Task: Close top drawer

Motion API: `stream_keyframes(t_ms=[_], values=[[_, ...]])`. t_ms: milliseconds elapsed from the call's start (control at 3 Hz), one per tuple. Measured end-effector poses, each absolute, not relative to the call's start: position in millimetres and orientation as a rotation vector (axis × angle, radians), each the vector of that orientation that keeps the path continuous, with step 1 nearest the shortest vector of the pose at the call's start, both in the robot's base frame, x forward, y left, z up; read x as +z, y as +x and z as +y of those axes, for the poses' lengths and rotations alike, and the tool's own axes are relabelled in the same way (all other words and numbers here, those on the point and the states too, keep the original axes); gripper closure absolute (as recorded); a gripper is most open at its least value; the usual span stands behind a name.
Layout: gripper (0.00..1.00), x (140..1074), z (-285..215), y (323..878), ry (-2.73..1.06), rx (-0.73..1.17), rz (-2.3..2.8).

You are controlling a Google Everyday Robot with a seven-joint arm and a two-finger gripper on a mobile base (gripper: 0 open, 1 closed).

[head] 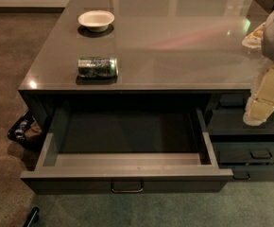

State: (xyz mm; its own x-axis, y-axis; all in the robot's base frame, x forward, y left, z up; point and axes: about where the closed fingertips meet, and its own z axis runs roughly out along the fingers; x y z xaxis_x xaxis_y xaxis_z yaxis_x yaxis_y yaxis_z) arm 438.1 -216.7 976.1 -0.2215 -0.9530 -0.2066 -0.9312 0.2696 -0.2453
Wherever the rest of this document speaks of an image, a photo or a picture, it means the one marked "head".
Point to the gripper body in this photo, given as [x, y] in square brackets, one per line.
[261, 104]

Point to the grey top drawer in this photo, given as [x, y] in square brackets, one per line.
[126, 153]

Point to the green soda can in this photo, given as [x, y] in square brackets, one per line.
[97, 67]

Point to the right middle drawer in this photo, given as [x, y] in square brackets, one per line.
[244, 152]

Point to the black bin with cans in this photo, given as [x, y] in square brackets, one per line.
[27, 132]

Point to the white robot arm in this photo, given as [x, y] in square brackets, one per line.
[262, 37]

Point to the white paper bowl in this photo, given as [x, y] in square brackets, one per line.
[96, 20]

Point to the right bottom drawer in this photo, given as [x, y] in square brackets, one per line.
[253, 173]

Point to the black object on floor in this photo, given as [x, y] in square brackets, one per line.
[32, 217]

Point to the grey drawer cabinet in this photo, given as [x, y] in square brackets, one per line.
[173, 56]

